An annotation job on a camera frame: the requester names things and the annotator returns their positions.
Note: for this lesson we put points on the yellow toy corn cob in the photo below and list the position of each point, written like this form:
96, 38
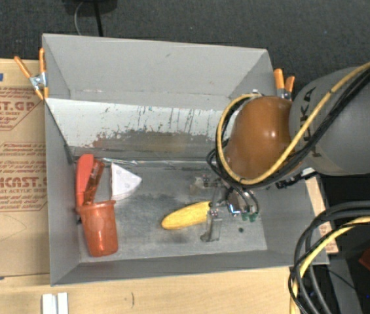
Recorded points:
186, 216

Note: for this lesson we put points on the white wedge-shaped pad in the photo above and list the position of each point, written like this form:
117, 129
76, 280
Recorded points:
122, 182

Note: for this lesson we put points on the black cylinder on white bracket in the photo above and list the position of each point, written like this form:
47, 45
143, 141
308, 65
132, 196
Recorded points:
290, 183

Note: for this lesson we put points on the orange-red stapler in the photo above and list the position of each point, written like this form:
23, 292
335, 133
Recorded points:
84, 175

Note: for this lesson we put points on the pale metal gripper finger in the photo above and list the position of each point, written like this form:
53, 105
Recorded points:
204, 184
214, 229

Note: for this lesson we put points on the orange plastic cup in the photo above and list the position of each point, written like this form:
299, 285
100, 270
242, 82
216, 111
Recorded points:
100, 229

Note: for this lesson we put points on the grey metal bin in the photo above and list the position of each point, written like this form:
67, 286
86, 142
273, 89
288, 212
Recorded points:
158, 182

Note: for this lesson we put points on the brown cardboard board, red print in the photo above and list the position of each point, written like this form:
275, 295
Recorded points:
14, 208

